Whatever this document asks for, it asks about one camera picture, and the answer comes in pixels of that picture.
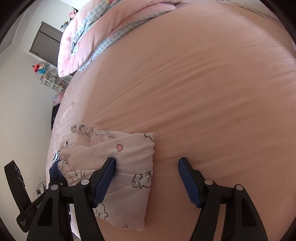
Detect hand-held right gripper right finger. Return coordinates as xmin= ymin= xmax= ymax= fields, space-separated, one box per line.
xmin=178 ymin=157 xmax=269 ymax=241

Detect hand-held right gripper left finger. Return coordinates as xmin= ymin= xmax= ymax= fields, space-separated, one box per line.
xmin=26 ymin=157 xmax=116 ymax=241

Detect pink printed pajama pants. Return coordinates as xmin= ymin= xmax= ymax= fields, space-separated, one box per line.
xmin=57 ymin=123 xmax=155 ymax=232

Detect navy shorts with white stripes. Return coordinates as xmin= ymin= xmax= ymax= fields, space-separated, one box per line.
xmin=48 ymin=151 xmax=70 ymax=186

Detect black bag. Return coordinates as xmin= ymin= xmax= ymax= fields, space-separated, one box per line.
xmin=50 ymin=104 xmax=61 ymax=131

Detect bed with pink sheet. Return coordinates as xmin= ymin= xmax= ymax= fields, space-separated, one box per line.
xmin=45 ymin=0 xmax=296 ymax=241

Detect pink bag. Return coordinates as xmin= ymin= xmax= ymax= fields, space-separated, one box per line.
xmin=53 ymin=91 xmax=65 ymax=106

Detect white shelf rack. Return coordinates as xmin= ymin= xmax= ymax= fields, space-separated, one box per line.
xmin=39 ymin=71 xmax=68 ymax=93

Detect grey door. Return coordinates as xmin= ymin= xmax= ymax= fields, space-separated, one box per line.
xmin=28 ymin=21 xmax=63 ymax=67

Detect pink and blue checked duvet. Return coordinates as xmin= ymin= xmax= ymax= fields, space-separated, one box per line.
xmin=57 ymin=0 xmax=176 ymax=78

